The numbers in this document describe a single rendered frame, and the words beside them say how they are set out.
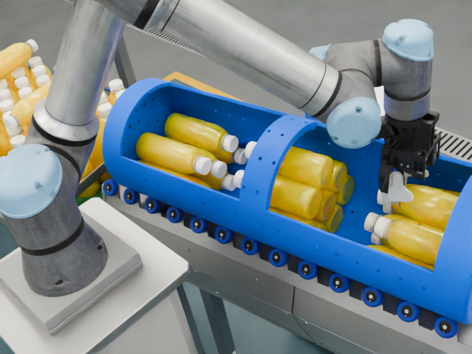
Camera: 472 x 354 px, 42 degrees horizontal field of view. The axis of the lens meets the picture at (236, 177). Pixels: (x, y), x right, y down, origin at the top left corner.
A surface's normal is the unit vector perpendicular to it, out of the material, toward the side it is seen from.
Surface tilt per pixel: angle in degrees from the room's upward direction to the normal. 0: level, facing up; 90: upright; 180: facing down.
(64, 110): 84
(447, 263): 62
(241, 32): 54
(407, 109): 90
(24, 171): 6
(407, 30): 0
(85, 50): 87
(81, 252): 71
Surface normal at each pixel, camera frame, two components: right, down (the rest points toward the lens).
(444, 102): -0.15, -0.75
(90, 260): 0.78, -0.07
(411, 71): -0.04, 0.66
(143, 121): 0.81, 0.28
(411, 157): -0.57, 0.60
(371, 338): -0.59, 0.31
